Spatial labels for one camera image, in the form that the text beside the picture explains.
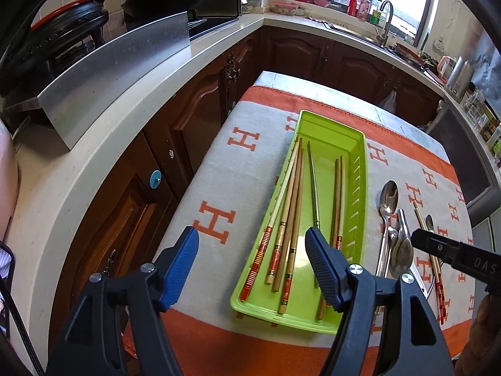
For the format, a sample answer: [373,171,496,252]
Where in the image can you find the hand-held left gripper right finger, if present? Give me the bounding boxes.
[304,226,447,376]

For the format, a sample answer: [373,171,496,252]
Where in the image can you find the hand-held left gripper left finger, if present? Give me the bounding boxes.
[45,225,200,376]

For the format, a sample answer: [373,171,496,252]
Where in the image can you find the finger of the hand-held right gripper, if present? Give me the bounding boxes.
[411,228,462,261]

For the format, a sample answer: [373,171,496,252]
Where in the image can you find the white ceramic spoon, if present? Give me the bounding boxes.
[409,268,431,298]

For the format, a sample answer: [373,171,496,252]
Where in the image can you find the wooden chopstick patterned end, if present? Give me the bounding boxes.
[265,147,304,285]
[278,180,305,316]

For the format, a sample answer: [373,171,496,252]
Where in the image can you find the chopsticks pair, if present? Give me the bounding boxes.
[413,201,447,325]

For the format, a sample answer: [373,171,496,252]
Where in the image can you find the plain bamboo chopstick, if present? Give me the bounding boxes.
[272,149,305,292]

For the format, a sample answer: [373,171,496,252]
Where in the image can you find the bundle of wooden chopsticks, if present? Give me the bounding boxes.
[240,137,303,302]

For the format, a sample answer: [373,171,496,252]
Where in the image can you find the green plastic utensil tray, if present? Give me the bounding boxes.
[230,110,369,335]

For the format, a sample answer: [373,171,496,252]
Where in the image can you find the person's right hand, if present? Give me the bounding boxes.
[466,294,501,376]

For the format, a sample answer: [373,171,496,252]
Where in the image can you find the grey metal cabinet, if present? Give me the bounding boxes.
[426,94,501,226]

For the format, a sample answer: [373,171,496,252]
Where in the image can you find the orange beige printed blanket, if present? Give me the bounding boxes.
[121,84,476,376]

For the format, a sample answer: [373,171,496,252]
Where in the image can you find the row of spice jars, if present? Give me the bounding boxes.
[462,86,501,153]

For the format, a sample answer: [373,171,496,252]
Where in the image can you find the white plastic bag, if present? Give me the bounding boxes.
[378,90,398,114]

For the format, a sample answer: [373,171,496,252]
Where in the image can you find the brown wooden cabinets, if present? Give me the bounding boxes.
[47,25,445,345]

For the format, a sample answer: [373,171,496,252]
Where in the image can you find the steel kettle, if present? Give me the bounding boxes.
[446,57,475,95]

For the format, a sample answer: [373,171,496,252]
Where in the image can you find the white kitchen countertop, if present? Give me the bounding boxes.
[0,12,501,376]

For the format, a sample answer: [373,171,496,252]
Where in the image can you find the white orange kettle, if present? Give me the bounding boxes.
[436,55,457,83]

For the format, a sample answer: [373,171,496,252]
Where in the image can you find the pink appliance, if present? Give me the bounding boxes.
[0,119,19,239]

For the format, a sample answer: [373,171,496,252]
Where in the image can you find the red pan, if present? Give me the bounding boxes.
[393,41,425,65]

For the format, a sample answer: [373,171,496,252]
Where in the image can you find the stainless steel splash panel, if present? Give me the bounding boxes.
[37,11,191,150]

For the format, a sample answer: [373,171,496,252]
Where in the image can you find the steel kitchen faucet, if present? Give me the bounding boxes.
[376,0,395,45]

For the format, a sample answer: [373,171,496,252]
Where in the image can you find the black glass stove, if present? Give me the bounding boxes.
[188,18,240,40]

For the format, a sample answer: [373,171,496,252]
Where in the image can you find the clear food container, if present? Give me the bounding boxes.
[272,2,300,16]

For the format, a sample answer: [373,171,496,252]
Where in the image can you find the black pot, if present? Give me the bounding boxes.
[121,0,157,32]

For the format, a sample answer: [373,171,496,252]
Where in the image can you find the black pressure cooker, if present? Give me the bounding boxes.
[0,0,111,98]

